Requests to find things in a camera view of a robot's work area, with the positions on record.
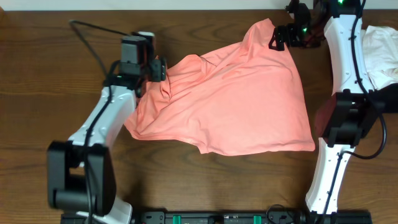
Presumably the white crumpled cloth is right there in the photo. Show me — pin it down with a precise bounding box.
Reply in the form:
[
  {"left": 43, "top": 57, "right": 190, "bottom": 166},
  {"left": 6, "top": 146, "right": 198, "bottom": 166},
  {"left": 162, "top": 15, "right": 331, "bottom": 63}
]
[{"left": 361, "top": 26, "right": 397, "bottom": 90}]

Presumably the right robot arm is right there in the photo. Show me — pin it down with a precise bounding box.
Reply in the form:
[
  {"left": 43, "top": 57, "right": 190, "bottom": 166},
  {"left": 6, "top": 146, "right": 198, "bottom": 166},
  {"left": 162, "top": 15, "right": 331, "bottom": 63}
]
[{"left": 269, "top": 0, "right": 387, "bottom": 218}]

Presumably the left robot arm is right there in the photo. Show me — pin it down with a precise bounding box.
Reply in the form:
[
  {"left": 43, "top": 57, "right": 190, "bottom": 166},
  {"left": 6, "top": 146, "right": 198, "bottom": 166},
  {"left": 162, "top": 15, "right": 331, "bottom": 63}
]
[{"left": 47, "top": 32, "right": 167, "bottom": 223}]

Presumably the pink printed t-shirt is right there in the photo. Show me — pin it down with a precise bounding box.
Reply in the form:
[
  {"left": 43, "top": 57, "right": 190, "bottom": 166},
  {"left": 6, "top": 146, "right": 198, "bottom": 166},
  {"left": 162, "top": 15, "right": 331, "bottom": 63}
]
[{"left": 125, "top": 19, "right": 315, "bottom": 156}]

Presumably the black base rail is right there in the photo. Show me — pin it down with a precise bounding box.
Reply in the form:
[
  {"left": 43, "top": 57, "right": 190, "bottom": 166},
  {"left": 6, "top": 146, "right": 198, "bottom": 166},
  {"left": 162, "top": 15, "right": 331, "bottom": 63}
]
[{"left": 60, "top": 210, "right": 373, "bottom": 224}]

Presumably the black fabric container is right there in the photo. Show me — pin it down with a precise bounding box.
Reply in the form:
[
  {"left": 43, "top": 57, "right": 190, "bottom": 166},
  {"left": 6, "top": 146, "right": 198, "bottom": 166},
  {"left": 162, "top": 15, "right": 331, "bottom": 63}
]
[{"left": 372, "top": 83, "right": 398, "bottom": 113}]

